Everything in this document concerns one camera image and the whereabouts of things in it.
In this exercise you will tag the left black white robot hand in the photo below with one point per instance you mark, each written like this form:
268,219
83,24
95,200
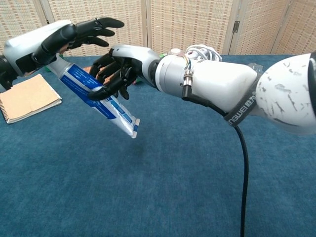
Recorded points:
32,42

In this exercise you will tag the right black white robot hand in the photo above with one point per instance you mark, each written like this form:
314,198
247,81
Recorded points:
138,59

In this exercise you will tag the blue white toothpaste tube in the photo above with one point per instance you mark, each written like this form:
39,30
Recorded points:
74,76

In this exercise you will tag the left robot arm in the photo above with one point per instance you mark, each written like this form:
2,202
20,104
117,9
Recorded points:
5,71

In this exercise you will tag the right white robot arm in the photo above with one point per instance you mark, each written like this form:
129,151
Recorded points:
222,76

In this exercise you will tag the tan spiral notebook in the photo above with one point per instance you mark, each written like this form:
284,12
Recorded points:
29,98

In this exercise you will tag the woven folding screen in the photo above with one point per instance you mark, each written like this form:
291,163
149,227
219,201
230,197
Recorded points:
185,24

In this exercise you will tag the blue table cloth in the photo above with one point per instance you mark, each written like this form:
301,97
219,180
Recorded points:
123,172

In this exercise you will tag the clear bottle with red label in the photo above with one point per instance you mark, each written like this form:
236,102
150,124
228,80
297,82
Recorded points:
255,66

